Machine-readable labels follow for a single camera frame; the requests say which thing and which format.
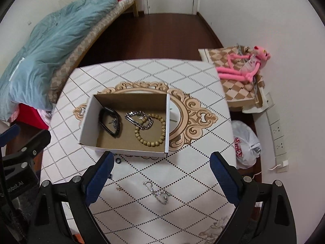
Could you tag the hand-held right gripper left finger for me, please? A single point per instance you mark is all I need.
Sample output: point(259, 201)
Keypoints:
point(100, 179)

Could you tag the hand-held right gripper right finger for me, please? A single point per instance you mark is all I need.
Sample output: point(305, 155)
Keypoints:
point(224, 180)

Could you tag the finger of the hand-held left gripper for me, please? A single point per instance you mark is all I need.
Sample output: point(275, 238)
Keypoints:
point(10, 133)
point(38, 139)

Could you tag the white cardboard box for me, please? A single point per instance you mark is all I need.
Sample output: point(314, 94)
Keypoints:
point(114, 141)

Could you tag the red cloth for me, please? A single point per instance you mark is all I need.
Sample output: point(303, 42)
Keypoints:
point(28, 114)

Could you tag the white plastic bag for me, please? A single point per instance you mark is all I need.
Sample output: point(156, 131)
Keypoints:
point(245, 142)

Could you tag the white power strip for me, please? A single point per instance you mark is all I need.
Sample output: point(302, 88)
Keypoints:
point(278, 137)

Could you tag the brown checkered cushion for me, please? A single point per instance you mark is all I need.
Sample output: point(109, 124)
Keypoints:
point(236, 91)

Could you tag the checkered bed mattress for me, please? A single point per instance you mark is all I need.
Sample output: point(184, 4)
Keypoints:
point(76, 58)

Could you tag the light blue duvet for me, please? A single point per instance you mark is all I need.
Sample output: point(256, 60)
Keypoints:
point(50, 43)

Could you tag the pink plush toy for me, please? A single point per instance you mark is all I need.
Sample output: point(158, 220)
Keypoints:
point(236, 71)

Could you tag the wooden bed frame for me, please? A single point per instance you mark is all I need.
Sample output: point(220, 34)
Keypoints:
point(135, 7)

